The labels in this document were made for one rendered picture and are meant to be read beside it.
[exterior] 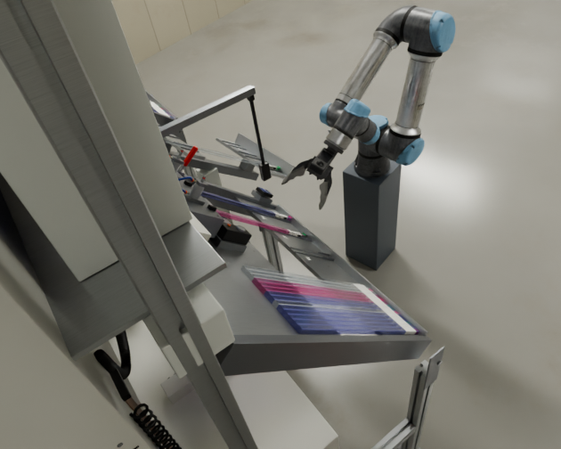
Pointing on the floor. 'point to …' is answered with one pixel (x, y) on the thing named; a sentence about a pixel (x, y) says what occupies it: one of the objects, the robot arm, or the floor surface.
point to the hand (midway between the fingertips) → (299, 198)
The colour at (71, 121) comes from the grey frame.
